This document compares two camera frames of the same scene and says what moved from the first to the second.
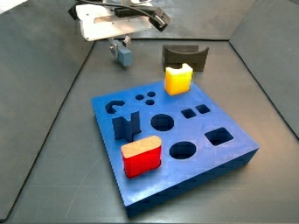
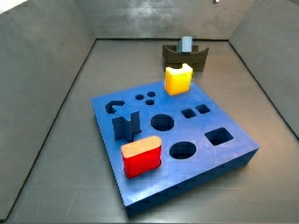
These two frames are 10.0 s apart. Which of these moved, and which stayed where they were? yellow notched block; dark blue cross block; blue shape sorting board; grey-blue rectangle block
Moved: grey-blue rectangle block
Stayed: yellow notched block; blue shape sorting board; dark blue cross block
